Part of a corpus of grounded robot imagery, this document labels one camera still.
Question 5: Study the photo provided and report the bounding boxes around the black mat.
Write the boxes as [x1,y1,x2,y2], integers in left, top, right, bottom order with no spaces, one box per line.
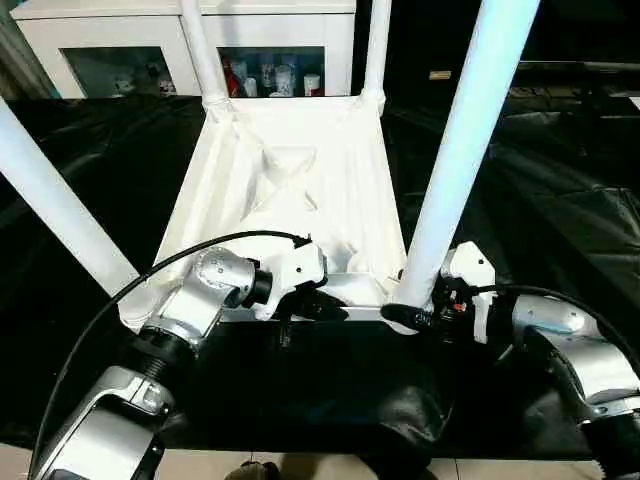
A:
[0,92,640,461]

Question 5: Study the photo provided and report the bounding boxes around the black left robot foot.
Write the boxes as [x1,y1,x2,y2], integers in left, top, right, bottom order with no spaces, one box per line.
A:
[227,459,280,480]

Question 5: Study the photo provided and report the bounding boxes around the white plastic table top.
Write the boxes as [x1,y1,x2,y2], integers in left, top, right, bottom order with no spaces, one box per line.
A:
[117,94,437,337]

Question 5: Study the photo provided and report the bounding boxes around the grey curtain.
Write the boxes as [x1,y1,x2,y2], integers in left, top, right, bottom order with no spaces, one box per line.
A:
[0,9,54,100]

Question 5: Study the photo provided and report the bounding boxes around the black rail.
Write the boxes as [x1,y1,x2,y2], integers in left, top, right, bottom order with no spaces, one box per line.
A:
[517,59,640,76]

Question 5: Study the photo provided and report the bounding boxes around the white plastic table leg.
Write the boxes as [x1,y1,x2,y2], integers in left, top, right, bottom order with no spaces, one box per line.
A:
[179,0,232,119]
[360,0,394,114]
[397,0,542,309]
[0,96,142,297]

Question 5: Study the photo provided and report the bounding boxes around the white cabinet with glass doors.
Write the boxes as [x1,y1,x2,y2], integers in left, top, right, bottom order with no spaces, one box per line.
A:
[9,0,359,100]

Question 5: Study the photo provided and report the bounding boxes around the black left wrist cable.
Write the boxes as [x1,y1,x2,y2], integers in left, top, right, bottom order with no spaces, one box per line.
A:
[27,229,314,479]

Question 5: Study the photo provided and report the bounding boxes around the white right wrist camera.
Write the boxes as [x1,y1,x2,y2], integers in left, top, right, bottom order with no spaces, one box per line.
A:
[439,240,497,345]

